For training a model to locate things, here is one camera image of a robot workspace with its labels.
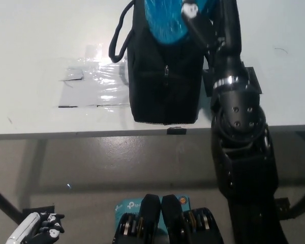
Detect small black tape strip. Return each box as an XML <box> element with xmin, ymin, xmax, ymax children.
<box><xmin>167</xmin><ymin>127</ymin><xmax>188</xmax><ymax>135</ymax></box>

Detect small grey tape piece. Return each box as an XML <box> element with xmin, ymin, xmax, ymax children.
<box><xmin>59</xmin><ymin>68</ymin><xmax>84</xmax><ymax>82</ymax></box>

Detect black table leg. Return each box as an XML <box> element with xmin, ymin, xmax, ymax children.
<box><xmin>288</xmin><ymin>182</ymin><xmax>305</xmax><ymax>219</ymax></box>
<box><xmin>0</xmin><ymin>181</ymin><xmax>22</xmax><ymax>226</ymax></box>

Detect clear plastic sheet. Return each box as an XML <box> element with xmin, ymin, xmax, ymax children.
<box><xmin>57</xmin><ymin>44</ymin><xmax>133</xmax><ymax>109</ymax></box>

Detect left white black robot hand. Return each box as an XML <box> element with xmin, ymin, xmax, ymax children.
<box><xmin>6</xmin><ymin>212</ymin><xmax>66</xmax><ymax>244</ymax></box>

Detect black floor tape patch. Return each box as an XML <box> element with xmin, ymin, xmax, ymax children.
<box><xmin>22</xmin><ymin>204</ymin><xmax>56</xmax><ymax>217</ymax></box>
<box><xmin>274</xmin><ymin>197</ymin><xmax>292</xmax><ymax>219</ymax></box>

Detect teal router box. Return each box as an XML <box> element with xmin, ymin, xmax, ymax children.
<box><xmin>114</xmin><ymin>197</ymin><xmax>191</xmax><ymax>236</ymax></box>

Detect large black tape patch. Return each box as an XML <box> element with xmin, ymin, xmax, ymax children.
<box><xmin>202</xmin><ymin>60</ymin><xmax>264</xmax><ymax>98</ymax></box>

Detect black zippered fabric bag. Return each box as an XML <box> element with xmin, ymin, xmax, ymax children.
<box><xmin>108</xmin><ymin>0</ymin><xmax>214</xmax><ymax>126</ymax></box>

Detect blue plate stack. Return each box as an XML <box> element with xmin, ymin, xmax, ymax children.
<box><xmin>144</xmin><ymin>0</ymin><xmax>219</xmax><ymax>45</ymax></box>

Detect black robot body blocks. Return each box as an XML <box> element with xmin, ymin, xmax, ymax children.
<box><xmin>111</xmin><ymin>194</ymin><xmax>223</xmax><ymax>244</ymax></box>

